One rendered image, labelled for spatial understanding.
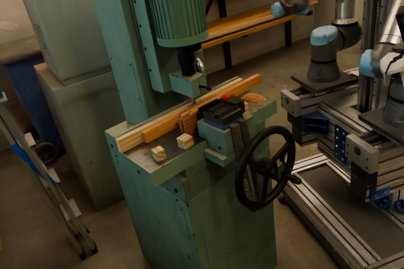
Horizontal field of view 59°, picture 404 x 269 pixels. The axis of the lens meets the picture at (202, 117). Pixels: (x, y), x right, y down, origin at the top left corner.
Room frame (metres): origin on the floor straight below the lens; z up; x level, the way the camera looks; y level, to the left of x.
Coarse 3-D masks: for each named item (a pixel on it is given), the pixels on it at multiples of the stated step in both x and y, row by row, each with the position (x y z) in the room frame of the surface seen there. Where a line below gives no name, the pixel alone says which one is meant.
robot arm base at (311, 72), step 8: (312, 64) 1.55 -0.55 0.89; (320, 64) 1.51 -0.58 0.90; (328, 64) 1.50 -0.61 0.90; (336, 64) 1.52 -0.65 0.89; (312, 72) 1.53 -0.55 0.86; (320, 72) 1.51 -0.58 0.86; (328, 72) 1.49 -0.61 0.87; (336, 72) 1.50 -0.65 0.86; (312, 80) 1.52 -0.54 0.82; (320, 80) 1.49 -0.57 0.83; (328, 80) 1.48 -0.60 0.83
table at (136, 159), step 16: (240, 96) 1.31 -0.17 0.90; (256, 112) 1.17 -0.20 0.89; (272, 112) 1.22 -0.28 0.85; (176, 128) 1.13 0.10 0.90; (144, 144) 1.05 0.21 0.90; (160, 144) 1.04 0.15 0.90; (176, 144) 1.02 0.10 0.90; (128, 160) 0.99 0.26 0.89; (144, 160) 0.95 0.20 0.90; (176, 160) 0.94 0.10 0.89; (192, 160) 0.97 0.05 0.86; (224, 160) 0.93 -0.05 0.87; (144, 176) 0.91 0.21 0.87; (160, 176) 0.90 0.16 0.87
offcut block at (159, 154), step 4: (156, 148) 0.95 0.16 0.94; (160, 148) 0.95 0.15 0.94; (152, 152) 0.95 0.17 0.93; (156, 152) 0.93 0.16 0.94; (160, 152) 0.94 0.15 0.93; (164, 152) 0.94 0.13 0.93; (156, 156) 0.93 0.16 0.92; (160, 156) 0.93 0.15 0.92; (164, 156) 0.94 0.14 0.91; (156, 160) 0.93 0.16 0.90; (160, 160) 0.93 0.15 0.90
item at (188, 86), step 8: (176, 72) 1.25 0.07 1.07; (176, 80) 1.21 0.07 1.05; (184, 80) 1.17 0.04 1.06; (192, 80) 1.15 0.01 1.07; (200, 80) 1.17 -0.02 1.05; (176, 88) 1.22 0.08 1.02; (184, 88) 1.18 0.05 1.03; (192, 88) 1.15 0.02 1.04; (200, 88) 1.17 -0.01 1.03; (192, 96) 1.15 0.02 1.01
